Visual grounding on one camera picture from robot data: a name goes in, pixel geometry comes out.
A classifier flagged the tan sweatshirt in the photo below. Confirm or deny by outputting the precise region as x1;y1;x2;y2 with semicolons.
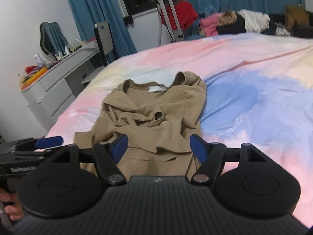
74;72;206;179

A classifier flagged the person left hand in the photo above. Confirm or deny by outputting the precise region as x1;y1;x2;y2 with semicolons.
0;188;25;221

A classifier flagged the white dressing table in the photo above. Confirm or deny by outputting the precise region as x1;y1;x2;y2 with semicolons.
22;42;99;131

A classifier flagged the orange tray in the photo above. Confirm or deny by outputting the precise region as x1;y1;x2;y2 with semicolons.
21;67;48;90

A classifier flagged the pastel tie-dye bed cover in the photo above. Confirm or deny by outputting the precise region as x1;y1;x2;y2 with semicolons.
48;33;312;227

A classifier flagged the wavy vanity mirror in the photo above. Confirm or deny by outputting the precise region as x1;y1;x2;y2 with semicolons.
39;22;68;55

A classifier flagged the black and white chair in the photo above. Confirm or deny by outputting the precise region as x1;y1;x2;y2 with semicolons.
81;21;115;87

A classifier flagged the black garment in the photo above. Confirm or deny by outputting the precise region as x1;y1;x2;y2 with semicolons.
216;15;246;35

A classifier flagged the pink garment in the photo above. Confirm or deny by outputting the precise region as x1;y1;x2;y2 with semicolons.
199;13;223;37

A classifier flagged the red garment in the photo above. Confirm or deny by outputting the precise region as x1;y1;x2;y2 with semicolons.
165;0;198;31

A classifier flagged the white garment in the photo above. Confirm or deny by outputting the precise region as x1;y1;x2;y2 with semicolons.
237;9;270;33

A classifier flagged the left blue curtain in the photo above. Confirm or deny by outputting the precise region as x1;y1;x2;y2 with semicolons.
69;0;137;61

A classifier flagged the silver tripod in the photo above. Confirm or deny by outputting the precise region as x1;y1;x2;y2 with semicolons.
154;0;183;42

